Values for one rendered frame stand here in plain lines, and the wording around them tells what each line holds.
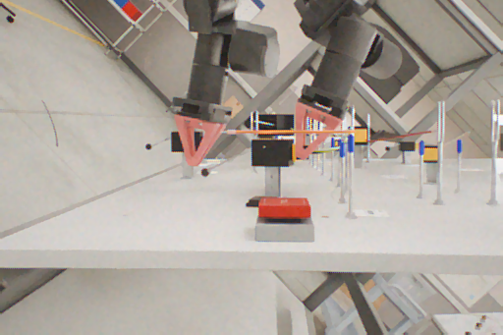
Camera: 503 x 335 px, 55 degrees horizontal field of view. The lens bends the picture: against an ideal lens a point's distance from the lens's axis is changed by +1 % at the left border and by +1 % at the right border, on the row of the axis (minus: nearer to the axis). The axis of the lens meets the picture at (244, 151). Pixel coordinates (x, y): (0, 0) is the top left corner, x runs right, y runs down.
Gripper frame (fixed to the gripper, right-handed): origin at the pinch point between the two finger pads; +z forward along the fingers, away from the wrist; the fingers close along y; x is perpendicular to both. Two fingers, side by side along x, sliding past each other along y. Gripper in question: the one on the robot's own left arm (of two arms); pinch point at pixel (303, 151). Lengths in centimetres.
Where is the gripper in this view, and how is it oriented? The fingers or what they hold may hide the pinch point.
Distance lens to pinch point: 70.9
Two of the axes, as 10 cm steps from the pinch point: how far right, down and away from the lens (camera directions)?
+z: -3.7, 9.2, 1.5
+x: -9.0, -3.9, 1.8
